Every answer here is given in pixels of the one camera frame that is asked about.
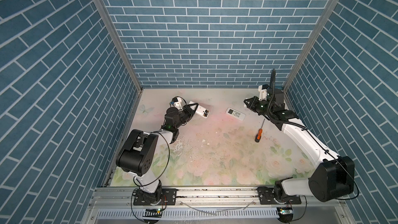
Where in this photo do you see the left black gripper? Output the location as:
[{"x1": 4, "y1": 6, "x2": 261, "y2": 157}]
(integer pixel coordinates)
[{"x1": 173, "y1": 103, "x2": 198, "y2": 131}]

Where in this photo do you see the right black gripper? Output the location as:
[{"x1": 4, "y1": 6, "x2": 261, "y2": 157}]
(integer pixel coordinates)
[{"x1": 244, "y1": 96, "x2": 273, "y2": 118}]

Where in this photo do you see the white remote with display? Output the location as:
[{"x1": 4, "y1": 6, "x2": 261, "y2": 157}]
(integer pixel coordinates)
[{"x1": 226, "y1": 107, "x2": 246, "y2": 121}]

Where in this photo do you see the orange black screwdriver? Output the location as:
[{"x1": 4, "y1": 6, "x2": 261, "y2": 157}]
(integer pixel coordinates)
[{"x1": 255, "y1": 119, "x2": 265, "y2": 143}]

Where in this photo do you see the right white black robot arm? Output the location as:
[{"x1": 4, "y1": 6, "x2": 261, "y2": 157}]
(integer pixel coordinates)
[{"x1": 244, "y1": 85, "x2": 357, "y2": 203}]

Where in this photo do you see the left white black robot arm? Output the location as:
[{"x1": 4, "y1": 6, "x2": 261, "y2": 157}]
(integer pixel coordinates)
[{"x1": 116, "y1": 103, "x2": 199, "y2": 194}]

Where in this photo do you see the left circuit board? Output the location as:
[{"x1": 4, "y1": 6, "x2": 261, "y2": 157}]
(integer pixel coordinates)
[{"x1": 143, "y1": 209, "x2": 163, "y2": 219}]

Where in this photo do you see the circuit board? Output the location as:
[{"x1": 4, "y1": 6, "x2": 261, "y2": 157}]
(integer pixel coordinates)
[
  {"x1": 143, "y1": 209, "x2": 163, "y2": 219},
  {"x1": 278, "y1": 207, "x2": 293, "y2": 215}
]

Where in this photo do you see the right circuit board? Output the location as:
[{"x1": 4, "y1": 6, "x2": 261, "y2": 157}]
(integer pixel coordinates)
[{"x1": 278, "y1": 207, "x2": 293, "y2": 215}]

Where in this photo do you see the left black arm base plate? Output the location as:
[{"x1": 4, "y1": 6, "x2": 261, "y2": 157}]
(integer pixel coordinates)
[{"x1": 132, "y1": 188, "x2": 177, "y2": 206}]

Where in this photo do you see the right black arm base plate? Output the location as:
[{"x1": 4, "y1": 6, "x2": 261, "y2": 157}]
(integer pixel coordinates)
[{"x1": 257, "y1": 185, "x2": 302, "y2": 205}]

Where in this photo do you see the white slotted cable duct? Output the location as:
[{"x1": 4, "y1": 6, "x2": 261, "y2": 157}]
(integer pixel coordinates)
[{"x1": 97, "y1": 207, "x2": 279, "y2": 220}]

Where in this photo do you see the aluminium front rail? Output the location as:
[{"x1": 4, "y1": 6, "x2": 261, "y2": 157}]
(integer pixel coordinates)
[{"x1": 82, "y1": 186, "x2": 355, "y2": 224}]

